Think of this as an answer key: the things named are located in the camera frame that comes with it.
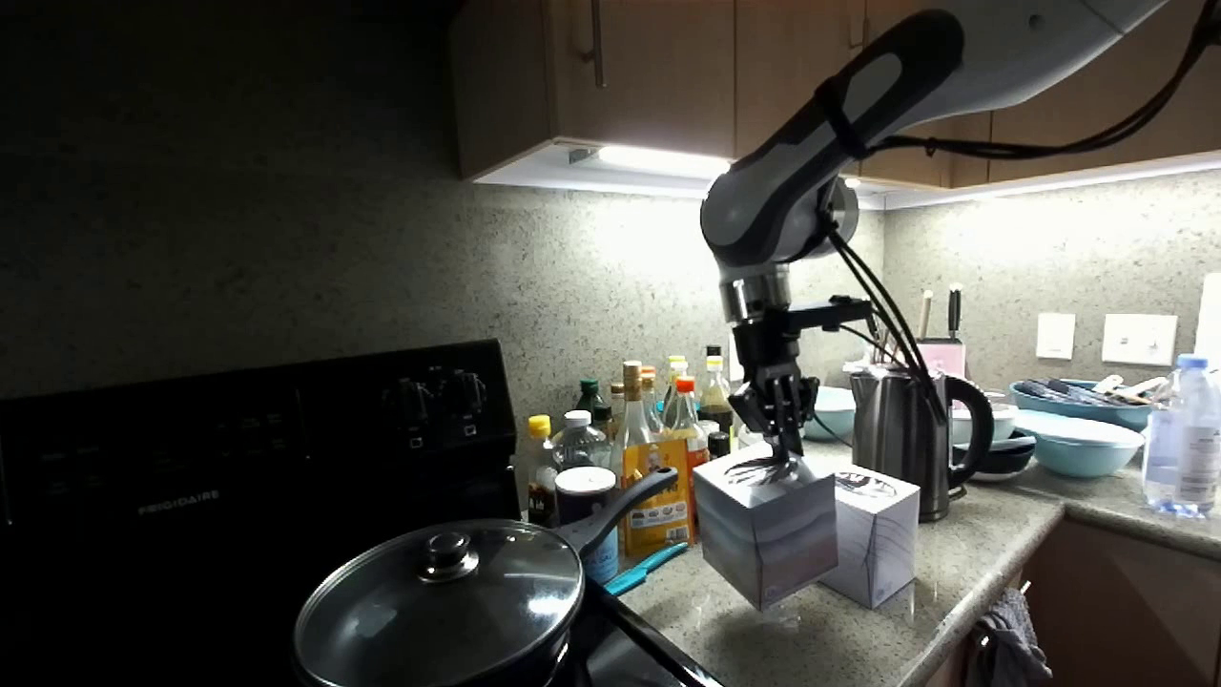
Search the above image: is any white lidded jar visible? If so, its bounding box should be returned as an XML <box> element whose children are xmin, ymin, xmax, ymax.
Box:
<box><xmin>553</xmin><ymin>460</ymin><xmax>626</xmax><ymax>587</ymax></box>

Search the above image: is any glass pan lid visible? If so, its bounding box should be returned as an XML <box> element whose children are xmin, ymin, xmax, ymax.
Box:
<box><xmin>299</xmin><ymin>516</ymin><xmax>589</xmax><ymax>687</ymax></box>

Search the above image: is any orange capped bottle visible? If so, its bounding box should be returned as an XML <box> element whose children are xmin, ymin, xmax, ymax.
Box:
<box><xmin>632</xmin><ymin>361</ymin><xmax>668</xmax><ymax>431</ymax></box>

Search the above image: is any dark small bowl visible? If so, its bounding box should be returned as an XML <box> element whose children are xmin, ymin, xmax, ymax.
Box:
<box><xmin>958</xmin><ymin>431</ymin><xmax>1042</xmax><ymax>486</ymax></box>

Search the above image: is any wide light blue bowl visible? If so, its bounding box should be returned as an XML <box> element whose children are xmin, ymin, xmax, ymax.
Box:
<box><xmin>1006</xmin><ymin>409</ymin><xmax>1143</xmax><ymax>486</ymax></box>

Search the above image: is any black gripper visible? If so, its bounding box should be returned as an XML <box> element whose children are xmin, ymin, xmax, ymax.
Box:
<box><xmin>726</xmin><ymin>305</ymin><xmax>825</xmax><ymax>468</ymax></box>

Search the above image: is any green glass bottle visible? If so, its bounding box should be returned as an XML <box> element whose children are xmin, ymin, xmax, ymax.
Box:
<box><xmin>572</xmin><ymin>376</ymin><xmax>615</xmax><ymax>431</ymax></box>

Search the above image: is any white object at wall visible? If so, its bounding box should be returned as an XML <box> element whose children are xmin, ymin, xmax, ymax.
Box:
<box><xmin>1195</xmin><ymin>272</ymin><xmax>1221</xmax><ymax>375</ymax></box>

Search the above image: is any black steel electric kettle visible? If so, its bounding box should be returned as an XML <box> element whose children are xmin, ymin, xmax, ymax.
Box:
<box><xmin>846</xmin><ymin>358</ymin><xmax>998</xmax><ymax>525</ymax></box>

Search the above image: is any hanging dish towel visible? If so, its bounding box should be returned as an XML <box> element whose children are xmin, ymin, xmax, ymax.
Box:
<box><xmin>986</xmin><ymin>582</ymin><xmax>1058</xmax><ymax>687</ymax></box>

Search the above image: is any clear plastic water bottle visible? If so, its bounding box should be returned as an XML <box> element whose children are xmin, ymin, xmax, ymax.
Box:
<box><xmin>1141</xmin><ymin>356</ymin><xmax>1221</xmax><ymax>524</ymax></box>

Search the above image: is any black frying pan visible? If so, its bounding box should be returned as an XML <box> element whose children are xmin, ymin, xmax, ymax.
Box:
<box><xmin>295</xmin><ymin>464</ymin><xmax>684</xmax><ymax>687</ymax></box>

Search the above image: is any yellow capped dark bottle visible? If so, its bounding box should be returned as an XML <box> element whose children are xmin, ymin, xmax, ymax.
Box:
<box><xmin>511</xmin><ymin>411</ymin><xmax>563</xmax><ymax>525</ymax></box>

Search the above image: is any grey white cube tissue box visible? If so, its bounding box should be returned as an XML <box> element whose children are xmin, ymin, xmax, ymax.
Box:
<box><xmin>815</xmin><ymin>464</ymin><xmax>922</xmax><ymax>609</ymax></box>
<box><xmin>691</xmin><ymin>453</ymin><xmax>841</xmax><ymax>609</ymax></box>

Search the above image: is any black kitchen stove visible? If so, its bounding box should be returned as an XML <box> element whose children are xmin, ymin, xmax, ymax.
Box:
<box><xmin>0</xmin><ymin>335</ymin><xmax>722</xmax><ymax>687</ymax></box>

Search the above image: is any dark bottle white cap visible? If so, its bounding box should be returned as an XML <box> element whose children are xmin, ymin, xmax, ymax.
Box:
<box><xmin>696</xmin><ymin>342</ymin><xmax>735</xmax><ymax>433</ymax></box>

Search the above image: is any wide white wall outlet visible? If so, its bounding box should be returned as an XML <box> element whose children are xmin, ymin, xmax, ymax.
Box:
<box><xmin>1100</xmin><ymin>309</ymin><xmax>1178</xmax><ymax>369</ymax></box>

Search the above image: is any pink knife block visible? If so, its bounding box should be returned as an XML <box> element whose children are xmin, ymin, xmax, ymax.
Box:
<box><xmin>912</xmin><ymin>335</ymin><xmax>968</xmax><ymax>383</ymax></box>

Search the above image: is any yellow label oil bottle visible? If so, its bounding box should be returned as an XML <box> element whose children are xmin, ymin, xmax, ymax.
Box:
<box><xmin>615</xmin><ymin>358</ymin><xmax>699</xmax><ymax>564</ymax></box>

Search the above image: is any orange sauce bottle red cap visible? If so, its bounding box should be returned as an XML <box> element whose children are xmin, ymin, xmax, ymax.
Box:
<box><xmin>661</xmin><ymin>375</ymin><xmax>715</xmax><ymax>529</ymax></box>

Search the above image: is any chrome lower cabinet handle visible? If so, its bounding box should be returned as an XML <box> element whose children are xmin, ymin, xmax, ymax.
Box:
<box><xmin>958</xmin><ymin>623</ymin><xmax>1005</xmax><ymax>687</ymax></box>

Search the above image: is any small white wall outlet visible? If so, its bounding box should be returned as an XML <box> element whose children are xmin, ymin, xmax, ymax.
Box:
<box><xmin>1035</xmin><ymin>309</ymin><xmax>1080</xmax><ymax>361</ymax></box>

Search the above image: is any wooden wall cabinet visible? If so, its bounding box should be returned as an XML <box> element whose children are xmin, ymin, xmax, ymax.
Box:
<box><xmin>451</xmin><ymin>0</ymin><xmax>1221</xmax><ymax>213</ymax></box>

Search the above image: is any clear bottle white cap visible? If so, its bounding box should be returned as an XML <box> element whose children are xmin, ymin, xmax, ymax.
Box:
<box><xmin>551</xmin><ymin>404</ymin><xmax>615</xmax><ymax>474</ymax></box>

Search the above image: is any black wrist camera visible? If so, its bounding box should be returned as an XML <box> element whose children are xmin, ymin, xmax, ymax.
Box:
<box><xmin>785</xmin><ymin>295</ymin><xmax>883</xmax><ymax>335</ymax></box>

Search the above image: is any blue serving dish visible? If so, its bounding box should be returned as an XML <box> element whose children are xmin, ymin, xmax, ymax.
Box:
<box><xmin>1006</xmin><ymin>375</ymin><xmax>1167</xmax><ymax>433</ymax></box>

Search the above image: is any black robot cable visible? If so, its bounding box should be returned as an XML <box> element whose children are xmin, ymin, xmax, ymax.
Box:
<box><xmin>811</xmin><ymin>0</ymin><xmax>1221</xmax><ymax>431</ymax></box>

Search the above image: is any under-cabinet light strip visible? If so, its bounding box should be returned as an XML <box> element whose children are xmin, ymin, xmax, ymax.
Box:
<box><xmin>589</xmin><ymin>141</ymin><xmax>735</xmax><ymax>184</ymax></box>

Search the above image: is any metal cabinet door handle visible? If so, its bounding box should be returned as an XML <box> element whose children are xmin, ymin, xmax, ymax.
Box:
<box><xmin>576</xmin><ymin>0</ymin><xmax>607</xmax><ymax>90</ymax></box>

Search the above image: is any teal utensil handle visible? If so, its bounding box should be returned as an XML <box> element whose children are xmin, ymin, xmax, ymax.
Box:
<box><xmin>603</xmin><ymin>536</ymin><xmax>696</xmax><ymax>604</ymax></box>

